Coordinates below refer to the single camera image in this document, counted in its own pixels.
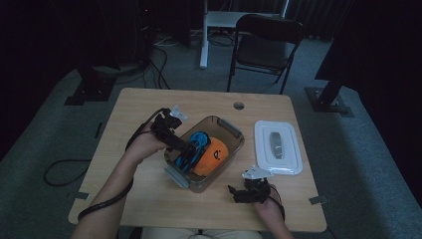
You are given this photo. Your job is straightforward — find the blue and black toy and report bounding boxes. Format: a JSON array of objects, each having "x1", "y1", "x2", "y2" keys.
[{"x1": 174, "y1": 130, "x2": 212, "y2": 173}]

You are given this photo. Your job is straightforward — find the dark translucent storage box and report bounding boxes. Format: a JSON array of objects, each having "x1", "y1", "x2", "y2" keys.
[{"x1": 163, "y1": 115, "x2": 246, "y2": 194}]

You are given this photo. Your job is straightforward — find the bundle of floor cables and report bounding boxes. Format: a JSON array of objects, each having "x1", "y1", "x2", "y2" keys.
[{"x1": 117, "y1": 31, "x2": 200, "y2": 91}]

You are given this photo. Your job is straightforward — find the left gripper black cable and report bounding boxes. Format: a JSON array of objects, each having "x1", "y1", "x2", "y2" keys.
[{"x1": 77, "y1": 107, "x2": 168, "y2": 223}]

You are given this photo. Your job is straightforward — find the person's left hand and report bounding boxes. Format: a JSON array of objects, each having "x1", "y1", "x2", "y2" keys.
[{"x1": 125, "y1": 130, "x2": 170, "y2": 163}]

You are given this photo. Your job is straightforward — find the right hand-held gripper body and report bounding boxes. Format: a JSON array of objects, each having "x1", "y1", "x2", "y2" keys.
[{"x1": 242, "y1": 165, "x2": 274, "y2": 204}]

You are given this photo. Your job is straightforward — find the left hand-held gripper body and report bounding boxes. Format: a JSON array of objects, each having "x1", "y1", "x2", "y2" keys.
[{"x1": 150, "y1": 105, "x2": 194, "y2": 152}]

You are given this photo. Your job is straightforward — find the right gripper thin cable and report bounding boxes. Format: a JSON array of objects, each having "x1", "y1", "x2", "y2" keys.
[{"x1": 268, "y1": 183, "x2": 287, "y2": 222}]

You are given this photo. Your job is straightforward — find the orange plush toy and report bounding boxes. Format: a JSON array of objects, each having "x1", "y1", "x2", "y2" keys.
[{"x1": 193, "y1": 136, "x2": 230, "y2": 177}]

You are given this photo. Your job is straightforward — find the white container lid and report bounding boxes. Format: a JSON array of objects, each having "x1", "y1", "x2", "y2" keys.
[{"x1": 254, "y1": 119, "x2": 304, "y2": 176}]

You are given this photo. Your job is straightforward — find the black folding chair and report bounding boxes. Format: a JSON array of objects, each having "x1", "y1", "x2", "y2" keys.
[{"x1": 227, "y1": 13, "x2": 305, "y2": 96}]

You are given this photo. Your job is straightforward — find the person's right hand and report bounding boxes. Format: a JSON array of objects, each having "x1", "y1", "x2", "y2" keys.
[{"x1": 253, "y1": 198, "x2": 287, "y2": 227}]

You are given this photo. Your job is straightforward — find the black floor cable loop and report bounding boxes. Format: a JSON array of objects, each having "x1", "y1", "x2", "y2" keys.
[{"x1": 44, "y1": 158, "x2": 93, "y2": 187}]

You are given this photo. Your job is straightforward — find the person's beige pants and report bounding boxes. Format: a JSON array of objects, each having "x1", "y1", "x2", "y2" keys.
[{"x1": 141, "y1": 226, "x2": 264, "y2": 239}]

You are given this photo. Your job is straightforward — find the black metal stand base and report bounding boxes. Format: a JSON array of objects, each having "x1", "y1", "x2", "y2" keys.
[
  {"x1": 64, "y1": 64, "x2": 117, "y2": 107},
  {"x1": 305, "y1": 0, "x2": 355, "y2": 118}
]

